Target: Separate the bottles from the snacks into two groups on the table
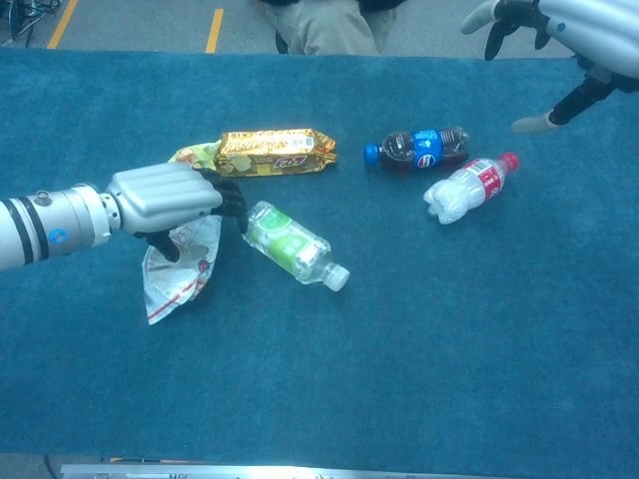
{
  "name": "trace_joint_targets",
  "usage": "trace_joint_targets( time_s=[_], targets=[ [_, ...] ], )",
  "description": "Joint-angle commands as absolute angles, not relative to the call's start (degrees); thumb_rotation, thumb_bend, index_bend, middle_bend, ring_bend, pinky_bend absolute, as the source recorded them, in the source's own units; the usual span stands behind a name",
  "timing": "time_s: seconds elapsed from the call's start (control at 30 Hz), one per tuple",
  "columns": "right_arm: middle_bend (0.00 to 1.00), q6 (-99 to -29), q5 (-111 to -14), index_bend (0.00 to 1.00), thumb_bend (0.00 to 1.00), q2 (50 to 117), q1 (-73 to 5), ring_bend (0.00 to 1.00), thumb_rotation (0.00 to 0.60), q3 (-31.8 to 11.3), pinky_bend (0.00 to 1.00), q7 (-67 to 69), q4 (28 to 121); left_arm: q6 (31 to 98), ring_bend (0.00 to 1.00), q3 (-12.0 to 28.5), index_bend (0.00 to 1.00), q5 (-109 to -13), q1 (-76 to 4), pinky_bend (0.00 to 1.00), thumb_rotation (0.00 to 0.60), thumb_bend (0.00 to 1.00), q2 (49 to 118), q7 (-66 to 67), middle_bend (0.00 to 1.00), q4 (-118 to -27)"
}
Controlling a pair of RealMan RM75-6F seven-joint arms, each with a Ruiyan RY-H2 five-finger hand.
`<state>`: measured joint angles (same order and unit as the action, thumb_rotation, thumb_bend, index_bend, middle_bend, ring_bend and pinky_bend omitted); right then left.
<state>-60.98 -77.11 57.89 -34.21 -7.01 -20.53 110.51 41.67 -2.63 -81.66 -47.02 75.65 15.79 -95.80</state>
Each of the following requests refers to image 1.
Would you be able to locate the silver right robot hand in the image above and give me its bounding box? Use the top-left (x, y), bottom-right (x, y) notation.
top-left (459, 0), bottom-right (639, 135)

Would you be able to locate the clear bottle red label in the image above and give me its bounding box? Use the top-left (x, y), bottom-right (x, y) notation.
top-left (422, 152), bottom-right (520, 226)

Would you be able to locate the cola bottle blue cap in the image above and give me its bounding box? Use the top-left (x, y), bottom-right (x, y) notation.
top-left (362, 126), bottom-right (471, 176)

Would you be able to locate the gold foil biscuit package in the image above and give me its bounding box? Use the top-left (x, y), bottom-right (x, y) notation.
top-left (215, 128), bottom-right (338, 180)

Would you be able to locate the clear bottle green label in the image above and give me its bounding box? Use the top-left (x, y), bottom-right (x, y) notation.
top-left (243, 200), bottom-right (350, 293)

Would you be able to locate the yellow green snack bag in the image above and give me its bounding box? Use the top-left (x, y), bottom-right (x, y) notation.
top-left (169, 141), bottom-right (224, 169)

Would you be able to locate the white snack bag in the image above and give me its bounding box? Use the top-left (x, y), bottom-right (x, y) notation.
top-left (142, 214), bottom-right (224, 326)

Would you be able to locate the person in beige trousers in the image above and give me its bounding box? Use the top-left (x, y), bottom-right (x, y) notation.
top-left (257, 0), bottom-right (398, 56)

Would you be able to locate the blue felt table cloth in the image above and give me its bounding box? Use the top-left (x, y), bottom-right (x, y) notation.
top-left (0, 47), bottom-right (639, 479)

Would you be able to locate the aluminium rail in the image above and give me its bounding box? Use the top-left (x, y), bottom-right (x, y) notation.
top-left (59, 462), bottom-right (510, 479)

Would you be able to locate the black wire frame equipment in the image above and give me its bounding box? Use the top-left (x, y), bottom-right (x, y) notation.
top-left (0, 0), bottom-right (62, 41)

